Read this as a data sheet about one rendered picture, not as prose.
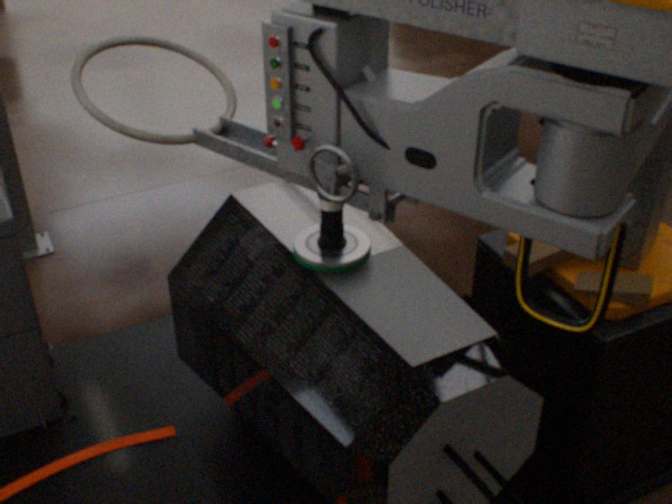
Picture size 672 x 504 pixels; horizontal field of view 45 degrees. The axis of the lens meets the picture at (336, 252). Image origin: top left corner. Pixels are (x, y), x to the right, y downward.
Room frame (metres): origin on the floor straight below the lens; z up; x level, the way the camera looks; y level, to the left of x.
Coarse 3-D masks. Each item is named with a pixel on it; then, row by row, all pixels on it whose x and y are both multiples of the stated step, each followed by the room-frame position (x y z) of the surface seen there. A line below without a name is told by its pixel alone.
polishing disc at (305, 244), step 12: (312, 228) 1.99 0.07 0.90; (348, 228) 1.99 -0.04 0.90; (300, 240) 1.93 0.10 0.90; (312, 240) 1.93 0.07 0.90; (348, 240) 1.93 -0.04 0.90; (360, 240) 1.93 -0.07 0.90; (300, 252) 1.87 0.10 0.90; (312, 252) 1.87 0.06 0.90; (324, 252) 1.87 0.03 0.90; (336, 252) 1.87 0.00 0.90; (348, 252) 1.87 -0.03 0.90; (360, 252) 1.87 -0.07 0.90; (312, 264) 1.82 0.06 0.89; (324, 264) 1.81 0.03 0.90; (336, 264) 1.81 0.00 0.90; (348, 264) 1.82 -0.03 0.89
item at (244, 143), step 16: (224, 128) 2.22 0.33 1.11; (240, 128) 2.18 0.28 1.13; (256, 128) 2.15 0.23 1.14; (208, 144) 2.10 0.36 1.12; (224, 144) 2.06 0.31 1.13; (240, 144) 2.13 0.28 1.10; (256, 144) 2.13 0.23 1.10; (240, 160) 2.03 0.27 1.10; (256, 160) 1.99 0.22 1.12; (272, 160) 1.96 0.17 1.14; (288, 176) 1.93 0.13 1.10
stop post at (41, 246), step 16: (0, 96) 3.27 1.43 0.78; (0, 112) 3.27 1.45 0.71; (0, 128) 3.26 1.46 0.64; (0, 144) 3.25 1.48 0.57; (0, 160) 3.24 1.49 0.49; (16, 160) 3.27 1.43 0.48; (16, 176) 3.27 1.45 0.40; (16, 192) 3.26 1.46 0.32; (16, 208) 3.25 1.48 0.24; (16, 224) 3.24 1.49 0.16; (32, 224) 3.27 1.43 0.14; (32, 240) 3.27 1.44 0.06; (48, 240) 3.35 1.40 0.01; (32, 256) 3.21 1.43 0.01
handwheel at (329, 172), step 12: (324, 144) 1.73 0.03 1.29; (312, 156) 1.75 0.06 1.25; (348, 156) 1.69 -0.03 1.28; (312, 168) 1.75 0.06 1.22; (324, 168) 1.72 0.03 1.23; (336, 168) 1.71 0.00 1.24; (348, 168) 1.68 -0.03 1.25; (312, 180) 1.75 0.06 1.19; (336, 180) 1.70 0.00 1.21; (324, 192) 1.73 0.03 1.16; (336, 192) 1.72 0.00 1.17; (348, 192) 1.69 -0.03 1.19
